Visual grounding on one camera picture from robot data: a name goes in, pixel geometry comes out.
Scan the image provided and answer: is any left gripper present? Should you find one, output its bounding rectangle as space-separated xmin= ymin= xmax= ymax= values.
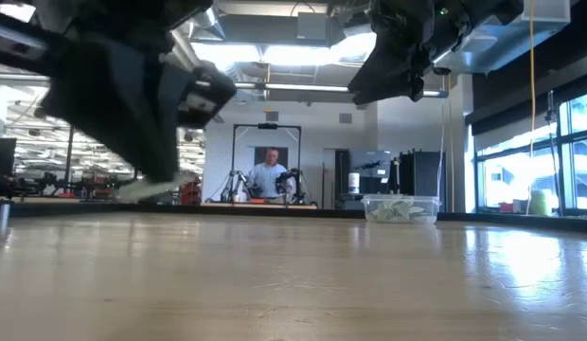
xmin=0 ymin=0 xmax=214 ymax=184

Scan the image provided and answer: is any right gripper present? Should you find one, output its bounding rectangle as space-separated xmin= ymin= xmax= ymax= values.
xmin=329 ymin=0 xmax=474 ymax=106

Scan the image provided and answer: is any pale green sweetener packet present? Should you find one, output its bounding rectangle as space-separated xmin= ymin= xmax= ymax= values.
xmin=385 ymin=198 xmax=418 ymax=220
xmin=116 ymin=172 xmax=198 ymax=203
xmin=409 ymin=207 xmax=437 ymax=224

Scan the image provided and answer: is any cluttered workbench equipment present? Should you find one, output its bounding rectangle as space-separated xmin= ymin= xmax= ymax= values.
xmin=0 ymin=170 xmax=138 ymax=201

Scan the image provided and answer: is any dark grey equipment cabinet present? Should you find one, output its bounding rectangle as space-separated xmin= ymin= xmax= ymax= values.
xmin=347 ymin=149 xmax=393 ymax=196

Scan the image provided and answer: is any long ceiling light tube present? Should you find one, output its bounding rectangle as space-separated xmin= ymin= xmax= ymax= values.
xmin=234 ymin=82 xmax=450 ymax=99

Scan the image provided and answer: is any grey ceiling box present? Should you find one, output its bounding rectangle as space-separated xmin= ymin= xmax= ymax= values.
xmin=296 ymin=11 xmax=329 ymax=42

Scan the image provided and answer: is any black cabinet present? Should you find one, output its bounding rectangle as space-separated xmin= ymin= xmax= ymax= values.
xmin=398 ymin=149 xmax=447 ymax=213

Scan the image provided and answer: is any black monitor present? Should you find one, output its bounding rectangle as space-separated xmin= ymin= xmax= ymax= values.
xmin=0 ymin=137 xmax=18 ymax=179

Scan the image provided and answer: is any clear plastic bin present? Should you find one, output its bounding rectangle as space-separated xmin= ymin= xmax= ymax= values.
xmin=361 ymin=193 xmax=442 ymax=225

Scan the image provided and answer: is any black tripod stand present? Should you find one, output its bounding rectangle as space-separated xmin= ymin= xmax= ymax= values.
xmin=544 ymin=88 xmax=567 ymax=217

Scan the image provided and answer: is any person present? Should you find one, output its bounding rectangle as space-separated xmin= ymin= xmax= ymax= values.
xmin=247 ymin=147 xmax=295 ymax=204

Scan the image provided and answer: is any neighbouring wooden table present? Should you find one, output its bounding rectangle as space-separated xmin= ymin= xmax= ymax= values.
xmin=200 ymin=202 xmax=319 ymax=211

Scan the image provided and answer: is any yellow-green container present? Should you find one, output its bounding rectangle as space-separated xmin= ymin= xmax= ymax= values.
xmin=528 ymin=188 xmax=554 ymax=217

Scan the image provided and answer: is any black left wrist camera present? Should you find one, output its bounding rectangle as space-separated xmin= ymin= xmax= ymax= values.
xmin=177 ymin=61 xmax=238 ymax=129

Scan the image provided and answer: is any large grey air duct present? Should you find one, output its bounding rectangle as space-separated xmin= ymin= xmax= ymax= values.
xmin=433 ymin=0 xmax=572 ymax=75

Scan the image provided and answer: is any orange hanging cable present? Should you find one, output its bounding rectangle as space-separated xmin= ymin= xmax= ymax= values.
xmin=526 ymin=0 xmax=538 ymax=217

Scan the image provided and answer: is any black gantry frame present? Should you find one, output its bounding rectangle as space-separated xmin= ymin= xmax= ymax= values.
xmin=230 ymin=122 xmax=303 ymax=206

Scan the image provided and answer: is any dark wall poster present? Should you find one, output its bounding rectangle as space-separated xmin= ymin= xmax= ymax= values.
xmin=253 ymin=146 xmax=290 ymax=168

